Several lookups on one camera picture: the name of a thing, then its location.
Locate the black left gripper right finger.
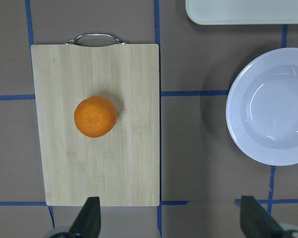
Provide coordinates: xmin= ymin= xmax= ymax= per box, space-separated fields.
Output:
xmin=240 ymin=196 xmax=284 ymax=238

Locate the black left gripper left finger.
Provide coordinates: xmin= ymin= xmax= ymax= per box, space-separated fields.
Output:
xmin=69 ymin=197 xmax=101 ymax=238

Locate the orange fruit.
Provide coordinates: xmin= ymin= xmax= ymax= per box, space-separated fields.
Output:
xmin=74 ymin=96 xmax=118 ymax=138

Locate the white ribbed plate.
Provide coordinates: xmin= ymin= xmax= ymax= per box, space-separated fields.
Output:
xmin=225 ymin=48 xmax=298 ymax=166

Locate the cream bear tray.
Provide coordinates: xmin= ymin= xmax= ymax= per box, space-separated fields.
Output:
xmin=185 ymin=0 xmax=298 ymax=25

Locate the bamboo cutting board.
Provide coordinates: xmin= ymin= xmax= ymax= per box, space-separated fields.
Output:
xmin=31 ymin=44 xmax=160 ymax=207

